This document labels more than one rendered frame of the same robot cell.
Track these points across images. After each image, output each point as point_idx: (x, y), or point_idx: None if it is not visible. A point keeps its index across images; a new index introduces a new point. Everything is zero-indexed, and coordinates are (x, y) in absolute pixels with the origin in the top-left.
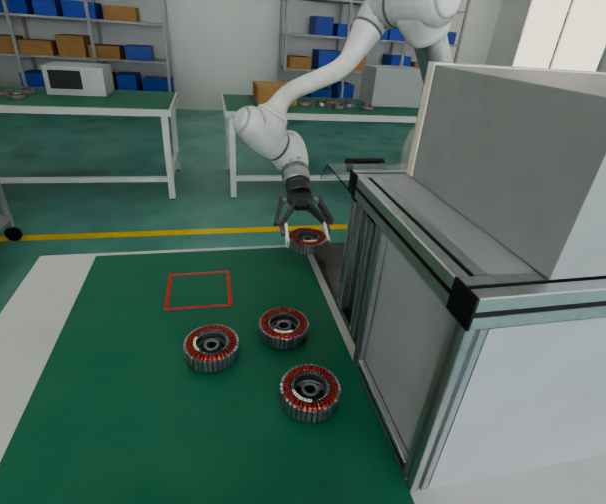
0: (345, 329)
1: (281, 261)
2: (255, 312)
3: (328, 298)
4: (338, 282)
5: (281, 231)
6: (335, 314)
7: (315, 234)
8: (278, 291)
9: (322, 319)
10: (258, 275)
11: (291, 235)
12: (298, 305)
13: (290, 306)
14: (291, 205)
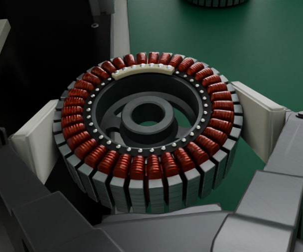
0: (116, 1)
1: (245, 174)
2: (270, 16)
3: (123, 48)
4: (89, 54)
5: (286, 107)
6: (122, 20)
7: (101, 132)
8: (235, 58)
9: (149, 10)
10: None
11: (227, 101)
12: (189, 30)
13: (205, 28)
14: (290, 174)
